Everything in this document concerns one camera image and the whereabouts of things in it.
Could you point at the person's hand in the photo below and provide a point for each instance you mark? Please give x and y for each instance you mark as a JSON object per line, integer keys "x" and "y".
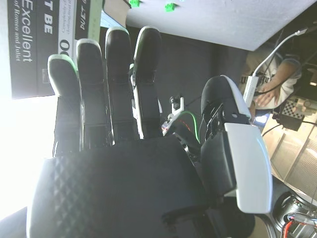
{"x": 268, "y": 96}

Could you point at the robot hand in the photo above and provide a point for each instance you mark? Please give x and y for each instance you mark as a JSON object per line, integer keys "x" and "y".
{"x": 119, "y": 188}

